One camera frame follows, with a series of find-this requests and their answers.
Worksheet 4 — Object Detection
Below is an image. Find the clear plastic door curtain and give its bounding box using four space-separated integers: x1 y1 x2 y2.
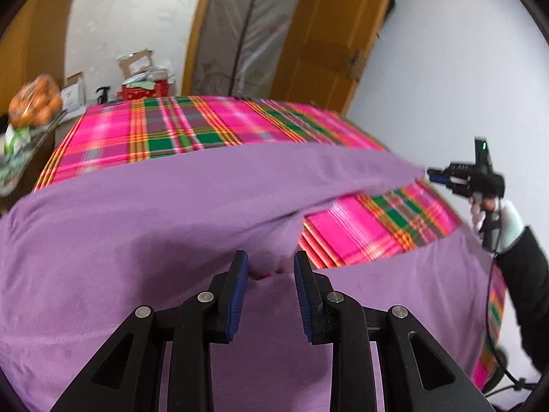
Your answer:
195 0 318 99

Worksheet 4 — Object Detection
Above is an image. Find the wooden wardrobe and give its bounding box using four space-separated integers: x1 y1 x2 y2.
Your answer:
0 0 86 116

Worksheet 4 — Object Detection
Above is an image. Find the person's right forearm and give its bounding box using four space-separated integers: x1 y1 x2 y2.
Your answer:
495 225 549 374

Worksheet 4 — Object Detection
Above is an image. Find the wooden door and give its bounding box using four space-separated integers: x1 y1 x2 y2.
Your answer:
272 0 397 116

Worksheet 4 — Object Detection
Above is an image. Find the cluttered folding table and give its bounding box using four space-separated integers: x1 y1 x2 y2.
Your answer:
0 109 69 198

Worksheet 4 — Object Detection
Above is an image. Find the pink green plaid blanket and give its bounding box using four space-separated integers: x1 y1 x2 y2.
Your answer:
32 95 509 389

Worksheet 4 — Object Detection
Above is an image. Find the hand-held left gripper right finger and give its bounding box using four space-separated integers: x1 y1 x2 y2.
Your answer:
294 250 496 412

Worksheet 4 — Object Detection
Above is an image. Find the brown cardboard box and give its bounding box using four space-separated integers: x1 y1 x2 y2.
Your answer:
118 49 155 79

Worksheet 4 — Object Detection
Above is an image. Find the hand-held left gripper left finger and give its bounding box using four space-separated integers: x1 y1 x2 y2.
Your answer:
50 250 249 412

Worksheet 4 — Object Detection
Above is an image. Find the red box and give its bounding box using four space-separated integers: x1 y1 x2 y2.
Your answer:
121 79 170 101

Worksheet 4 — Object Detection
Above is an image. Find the wooden door frame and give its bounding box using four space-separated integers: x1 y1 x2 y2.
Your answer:
180 0 224 97

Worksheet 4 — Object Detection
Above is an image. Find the green tissue pack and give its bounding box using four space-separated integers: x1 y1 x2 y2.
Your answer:
3 124 32 155

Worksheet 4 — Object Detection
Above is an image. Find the bag of oranges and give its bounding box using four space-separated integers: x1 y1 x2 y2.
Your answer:
9 74 64 128

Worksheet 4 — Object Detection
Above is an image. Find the person's right hand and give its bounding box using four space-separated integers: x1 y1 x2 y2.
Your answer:
469 197 526 253

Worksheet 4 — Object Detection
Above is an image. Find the purple fleece sweater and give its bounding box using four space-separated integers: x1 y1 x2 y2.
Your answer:
0 144 500 412

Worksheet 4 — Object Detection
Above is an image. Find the small white box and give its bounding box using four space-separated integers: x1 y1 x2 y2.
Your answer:
60 71 86 118

